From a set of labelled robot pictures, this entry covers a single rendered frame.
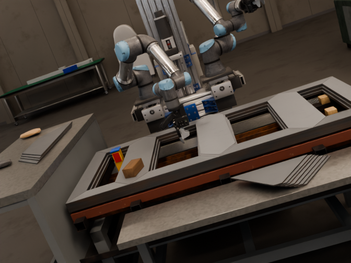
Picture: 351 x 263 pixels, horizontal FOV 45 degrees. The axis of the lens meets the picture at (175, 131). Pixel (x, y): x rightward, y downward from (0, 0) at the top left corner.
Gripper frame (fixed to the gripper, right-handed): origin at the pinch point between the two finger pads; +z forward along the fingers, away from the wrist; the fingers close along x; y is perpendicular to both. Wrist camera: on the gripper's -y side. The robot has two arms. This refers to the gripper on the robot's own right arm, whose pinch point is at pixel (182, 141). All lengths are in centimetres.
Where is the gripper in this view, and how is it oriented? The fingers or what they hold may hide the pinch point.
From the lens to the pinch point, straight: 234.6
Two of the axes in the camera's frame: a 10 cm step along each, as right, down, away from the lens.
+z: 3.3, 9.1, 2.7
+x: 0.2, -3.0, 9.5
